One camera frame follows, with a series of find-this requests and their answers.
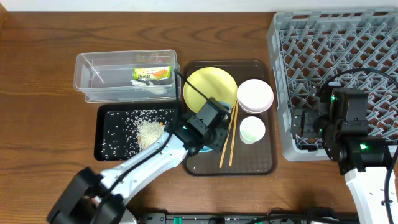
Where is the light blue bowl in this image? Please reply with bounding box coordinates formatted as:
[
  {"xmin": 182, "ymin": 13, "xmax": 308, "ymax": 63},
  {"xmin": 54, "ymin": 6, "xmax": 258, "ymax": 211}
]
[{"xmin": 199, "ymin": 101, "xmax": 232, "ymax": 153}]

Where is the white cup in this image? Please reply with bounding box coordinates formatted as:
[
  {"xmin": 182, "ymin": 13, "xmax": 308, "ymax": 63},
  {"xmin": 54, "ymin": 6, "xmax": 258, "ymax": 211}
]
[{"xmin": 239, "ymin": 116, "xmax": 266, "ymax": 145}]

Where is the yellow round plate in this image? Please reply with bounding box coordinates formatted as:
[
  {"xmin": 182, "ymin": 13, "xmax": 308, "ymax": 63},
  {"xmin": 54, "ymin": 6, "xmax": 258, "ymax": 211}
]
[{"xmin": 183, "ymin": 67, "xmax": 238, "ymax": 113}]

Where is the pink white bowl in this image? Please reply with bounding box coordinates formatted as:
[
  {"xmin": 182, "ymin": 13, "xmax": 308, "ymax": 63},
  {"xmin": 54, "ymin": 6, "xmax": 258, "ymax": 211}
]
[{"xmin": 237, "ymin": 79, "xmax": 274, "ymax": 114}]

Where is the green snack wrapper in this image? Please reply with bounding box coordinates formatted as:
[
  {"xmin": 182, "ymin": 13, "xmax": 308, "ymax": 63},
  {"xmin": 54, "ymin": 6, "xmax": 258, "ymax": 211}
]
[{"xmin": 132, "ymin": 66, "xmax": 171, "ymax": 81}]

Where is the pile of rice grains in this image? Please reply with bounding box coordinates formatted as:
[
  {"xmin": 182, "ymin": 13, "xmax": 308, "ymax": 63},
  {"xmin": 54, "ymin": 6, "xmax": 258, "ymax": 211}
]
[{"xmin": 97, "ymin": 109, "xmax": 175, "ymax": 161}]

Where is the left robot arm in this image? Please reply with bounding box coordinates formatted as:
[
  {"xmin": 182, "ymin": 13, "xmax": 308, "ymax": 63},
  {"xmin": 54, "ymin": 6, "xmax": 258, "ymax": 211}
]
[{"xmin": 47, "ymin": 97, "xmax": 232, "ymax": 223}]

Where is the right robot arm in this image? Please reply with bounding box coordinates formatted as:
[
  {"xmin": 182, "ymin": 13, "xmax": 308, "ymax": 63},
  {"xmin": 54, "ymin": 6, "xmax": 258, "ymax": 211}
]
[{"xmin": 291, "ymin": 86, "xmax": 397, "ymax": 223}]

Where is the grey dishwasher rack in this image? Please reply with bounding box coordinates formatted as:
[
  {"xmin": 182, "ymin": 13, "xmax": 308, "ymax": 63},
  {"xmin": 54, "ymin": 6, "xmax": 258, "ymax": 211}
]
[{"xmin": 267, "ymin": 7, "xmax": 397, "ymax": 161}]

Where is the left wooden chopstick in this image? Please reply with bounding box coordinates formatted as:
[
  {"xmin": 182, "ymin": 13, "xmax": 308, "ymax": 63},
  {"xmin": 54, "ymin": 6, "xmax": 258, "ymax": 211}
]
[{"xmin": 219, "ymin": 103, "xmax": 236, "ymax": 169}]

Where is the wooden chopstick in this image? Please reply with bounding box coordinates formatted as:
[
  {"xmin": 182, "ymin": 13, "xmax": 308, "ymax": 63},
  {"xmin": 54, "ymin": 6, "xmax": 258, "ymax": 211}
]
[
  {"xmin": 229, "ymin": 101, "xmax": 239, "ymax": 167},
  {"xmin": 219, "ymin": 103, "xmax": 236, "ymax": 169}
]

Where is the right wooden chopstick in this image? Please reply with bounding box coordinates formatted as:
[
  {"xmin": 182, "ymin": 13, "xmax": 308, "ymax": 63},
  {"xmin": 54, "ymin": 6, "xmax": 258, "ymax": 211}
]
[{"xmin": 229, "ymin": 101, "xmax": 239, "ymax": 167}]

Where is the dark brown serving tray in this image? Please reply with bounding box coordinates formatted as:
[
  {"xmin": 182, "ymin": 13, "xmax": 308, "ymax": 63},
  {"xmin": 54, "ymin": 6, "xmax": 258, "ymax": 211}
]
[{"xmin": 183, "ymin": 60, "xmax": 277, "ymax": 176}]

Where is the clear plastic bin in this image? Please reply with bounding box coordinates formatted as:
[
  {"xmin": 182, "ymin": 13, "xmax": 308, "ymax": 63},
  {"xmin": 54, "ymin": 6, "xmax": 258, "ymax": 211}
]
[{"xmin": 73, "ymin": 50, "xmax": 182, "ymax": 103}]

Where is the black plastic tray bin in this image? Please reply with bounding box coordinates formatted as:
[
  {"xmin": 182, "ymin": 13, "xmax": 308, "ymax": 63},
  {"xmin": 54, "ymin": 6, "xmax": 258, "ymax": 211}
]
[{"xmin": 94, "ymin": 102, "xmax": 176, "ymax": 161}]

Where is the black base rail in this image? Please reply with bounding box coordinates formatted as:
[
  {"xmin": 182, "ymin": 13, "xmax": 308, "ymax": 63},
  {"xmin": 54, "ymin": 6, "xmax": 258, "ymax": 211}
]
[{"xmin": 137, "ymin": 213, "xmax": 359, "ymax": 224}]

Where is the right black cable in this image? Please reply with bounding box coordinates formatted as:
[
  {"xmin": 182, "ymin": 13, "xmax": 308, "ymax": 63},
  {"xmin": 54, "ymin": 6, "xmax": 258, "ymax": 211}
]
[{"xmin": 313, "ymin": 67, "xmax": 398, "ymax": 215}]

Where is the black cable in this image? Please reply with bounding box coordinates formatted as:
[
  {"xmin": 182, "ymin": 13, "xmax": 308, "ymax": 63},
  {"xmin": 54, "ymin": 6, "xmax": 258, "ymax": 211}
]
[
  {"xmin": 313, "ymin": 67, "xmax": 398, "ymax": 215},
  {"xmin": 93, "ymin": 68, "xmax": 209, "ymax": 224}
]

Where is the left black cable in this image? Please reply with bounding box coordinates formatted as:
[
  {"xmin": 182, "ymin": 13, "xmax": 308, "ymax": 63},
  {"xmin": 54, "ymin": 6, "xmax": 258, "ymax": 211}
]
[{"xmin": 93, "ymin": 68, "xmax": 209, "ymax": 224}]

